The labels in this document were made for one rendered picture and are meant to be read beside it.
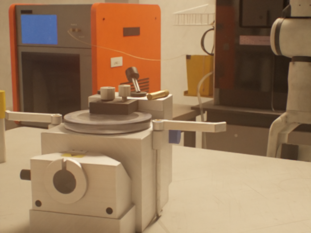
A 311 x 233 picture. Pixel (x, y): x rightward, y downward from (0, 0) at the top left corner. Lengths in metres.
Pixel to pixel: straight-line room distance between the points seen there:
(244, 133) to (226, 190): 1.50
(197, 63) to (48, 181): 1.82
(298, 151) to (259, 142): 0.94
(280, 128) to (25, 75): 1.04
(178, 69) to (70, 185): 3.09
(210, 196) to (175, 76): 2.99
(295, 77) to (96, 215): 0.78
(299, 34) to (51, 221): 0.79
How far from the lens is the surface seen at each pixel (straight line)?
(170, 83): 3.62
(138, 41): 1.99
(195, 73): 2.30
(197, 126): 0.53
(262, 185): 0.68
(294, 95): 1.21
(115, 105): 0.57
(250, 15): 2.19
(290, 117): 1.21
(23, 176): 0.52
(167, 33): 3.61
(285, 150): 1.17
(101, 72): 1.80
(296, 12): 1.21
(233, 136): 2.18
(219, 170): 0.74
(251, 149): 2.16
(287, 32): 1.19
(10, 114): 0.61
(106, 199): 0.49
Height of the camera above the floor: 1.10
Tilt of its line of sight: 10 degrees down
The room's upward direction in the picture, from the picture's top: straight up
